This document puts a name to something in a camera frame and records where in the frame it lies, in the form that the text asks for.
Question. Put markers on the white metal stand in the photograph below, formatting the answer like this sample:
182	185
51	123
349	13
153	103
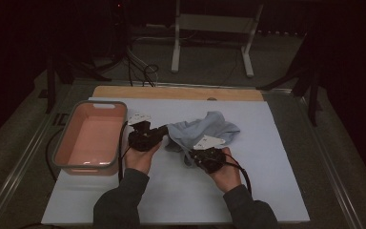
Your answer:
214	23

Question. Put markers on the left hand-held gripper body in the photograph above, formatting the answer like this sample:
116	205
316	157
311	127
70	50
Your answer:
141	140

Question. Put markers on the black stand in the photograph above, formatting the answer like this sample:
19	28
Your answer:
313	101
50	92

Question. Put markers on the light blue knit garment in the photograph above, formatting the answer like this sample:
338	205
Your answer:
203	127

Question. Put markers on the person's left hand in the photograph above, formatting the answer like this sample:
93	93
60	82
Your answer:
139	160

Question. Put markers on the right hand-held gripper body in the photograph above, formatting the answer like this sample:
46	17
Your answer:
209	159

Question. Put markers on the white table mat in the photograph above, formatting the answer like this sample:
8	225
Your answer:
187	197

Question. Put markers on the pink basket with grey rim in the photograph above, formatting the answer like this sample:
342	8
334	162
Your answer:
90	140

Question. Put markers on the person's right hand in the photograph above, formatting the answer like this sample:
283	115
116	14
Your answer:
227	178

